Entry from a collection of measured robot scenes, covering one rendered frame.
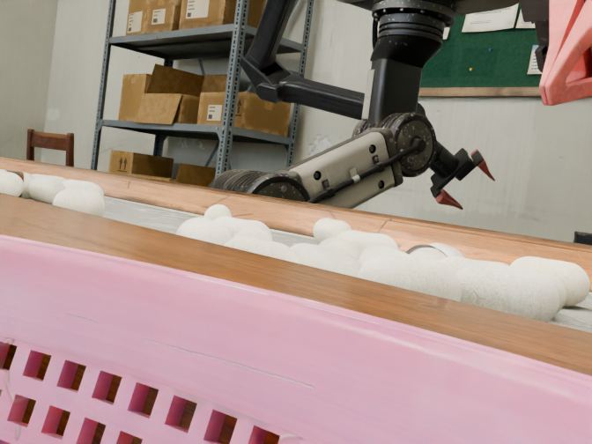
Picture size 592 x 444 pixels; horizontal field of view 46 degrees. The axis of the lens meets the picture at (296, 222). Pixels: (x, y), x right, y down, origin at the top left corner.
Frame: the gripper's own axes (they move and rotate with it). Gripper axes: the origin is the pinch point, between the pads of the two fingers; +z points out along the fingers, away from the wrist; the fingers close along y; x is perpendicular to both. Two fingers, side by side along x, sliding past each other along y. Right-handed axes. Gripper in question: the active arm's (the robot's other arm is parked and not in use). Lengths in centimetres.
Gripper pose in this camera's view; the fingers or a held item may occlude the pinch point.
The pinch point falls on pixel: (551, 88)
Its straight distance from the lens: 45.0
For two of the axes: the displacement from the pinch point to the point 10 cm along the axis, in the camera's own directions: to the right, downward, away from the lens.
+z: -6.2, 6.0, -5.0
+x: 3.5, 7.9, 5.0
